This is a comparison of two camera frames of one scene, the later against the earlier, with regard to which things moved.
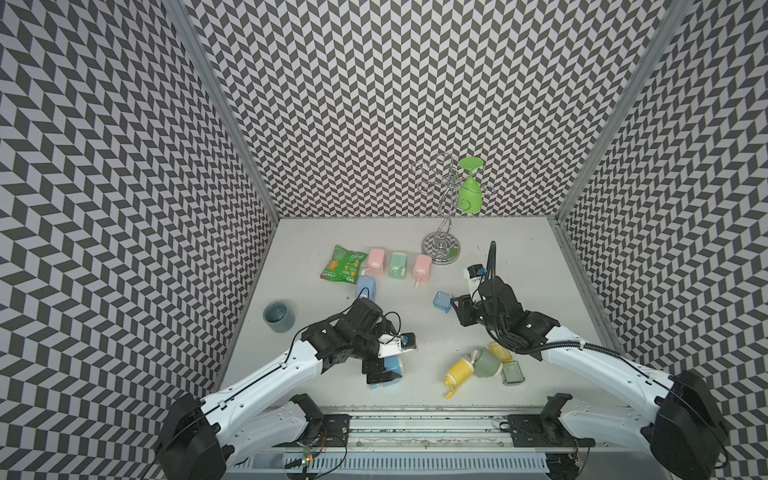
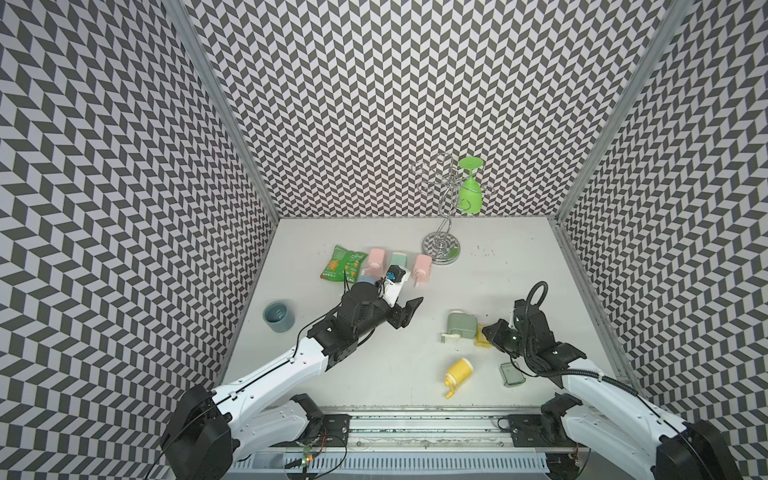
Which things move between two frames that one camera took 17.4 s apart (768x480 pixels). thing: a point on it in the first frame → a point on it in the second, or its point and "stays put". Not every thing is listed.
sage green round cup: (486, 363) → (460, 324)
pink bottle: (421, 269) stays put
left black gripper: (370, 367) → (402, 315)
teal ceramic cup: (279, 316) stays put
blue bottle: (368, 283) stays put
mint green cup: (398, 265) stays put
